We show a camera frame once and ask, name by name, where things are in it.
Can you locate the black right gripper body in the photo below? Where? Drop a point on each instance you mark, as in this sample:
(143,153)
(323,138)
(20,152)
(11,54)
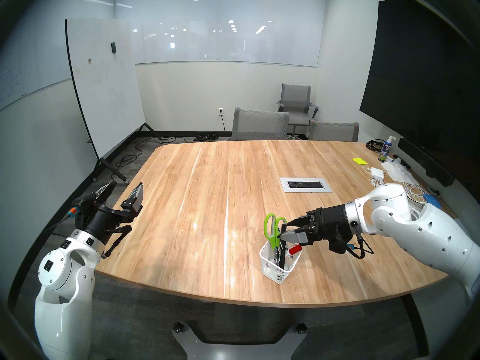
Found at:
(332,224)

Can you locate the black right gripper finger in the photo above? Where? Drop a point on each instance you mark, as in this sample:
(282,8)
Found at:
(302,221)
(300,237)

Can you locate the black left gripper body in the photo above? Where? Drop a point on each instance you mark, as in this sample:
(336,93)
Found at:
(101,220)

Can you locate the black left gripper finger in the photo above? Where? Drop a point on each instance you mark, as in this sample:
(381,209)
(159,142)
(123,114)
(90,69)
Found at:
(134,201)
(105,194)

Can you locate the red capped white marker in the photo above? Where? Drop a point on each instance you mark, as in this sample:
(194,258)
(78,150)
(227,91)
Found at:
(295,249)

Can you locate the black permanent marker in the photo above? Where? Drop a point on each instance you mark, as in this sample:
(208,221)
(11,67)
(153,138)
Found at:
(282,250)

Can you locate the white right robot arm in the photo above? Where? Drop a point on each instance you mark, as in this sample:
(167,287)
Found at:
(423,231)

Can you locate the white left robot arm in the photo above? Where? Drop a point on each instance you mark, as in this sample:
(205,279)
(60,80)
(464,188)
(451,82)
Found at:
(63,288)

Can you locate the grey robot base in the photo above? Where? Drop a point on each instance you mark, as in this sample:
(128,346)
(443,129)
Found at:
(240,350)

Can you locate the grey table power outlet box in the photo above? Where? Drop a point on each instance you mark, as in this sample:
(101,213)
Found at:
(305,185)

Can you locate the white power adapter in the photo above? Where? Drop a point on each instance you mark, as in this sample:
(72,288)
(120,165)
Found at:
(377,173)

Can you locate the yellow sticky note pad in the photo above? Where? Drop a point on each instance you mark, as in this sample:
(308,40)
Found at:
(360,161)

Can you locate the white crumpled tissue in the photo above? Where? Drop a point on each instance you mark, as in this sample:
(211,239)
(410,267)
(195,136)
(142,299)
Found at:
(397,171)

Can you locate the whiteboard cleaner spray bottle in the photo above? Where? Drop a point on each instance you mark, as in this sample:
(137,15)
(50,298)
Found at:
(385,151)

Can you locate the grey mesh office chair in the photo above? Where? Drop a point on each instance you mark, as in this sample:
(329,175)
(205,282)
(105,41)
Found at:
(333,132)
(258,125)

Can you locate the blue flat plastic item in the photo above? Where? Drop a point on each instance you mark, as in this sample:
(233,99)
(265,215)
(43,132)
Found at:
(434,200)

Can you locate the black video sound bar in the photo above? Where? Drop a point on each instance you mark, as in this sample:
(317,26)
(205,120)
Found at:
(423,160)

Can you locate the mobile whiteboard on stand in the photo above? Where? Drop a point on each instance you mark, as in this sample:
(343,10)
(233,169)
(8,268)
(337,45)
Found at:
(105,81)

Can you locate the grey office chair with armrests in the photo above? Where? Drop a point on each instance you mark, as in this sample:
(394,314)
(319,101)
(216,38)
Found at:
(296,96)

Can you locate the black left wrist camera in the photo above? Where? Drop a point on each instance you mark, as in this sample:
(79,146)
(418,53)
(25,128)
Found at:
(83,205)

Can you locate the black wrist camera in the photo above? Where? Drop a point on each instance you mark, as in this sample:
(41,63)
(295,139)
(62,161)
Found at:
(83,205)
(341,246)

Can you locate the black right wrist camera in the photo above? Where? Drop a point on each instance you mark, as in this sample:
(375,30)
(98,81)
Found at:
(341,246)

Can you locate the wall whiteboard with writing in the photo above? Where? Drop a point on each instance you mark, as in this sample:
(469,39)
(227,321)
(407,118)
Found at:
(22,81)

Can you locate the large black wall screen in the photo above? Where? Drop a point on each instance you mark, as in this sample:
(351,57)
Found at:
(420,81)

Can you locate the wide glass wall whiteboard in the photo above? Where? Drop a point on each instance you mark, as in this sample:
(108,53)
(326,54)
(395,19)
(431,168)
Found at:
(225,44)

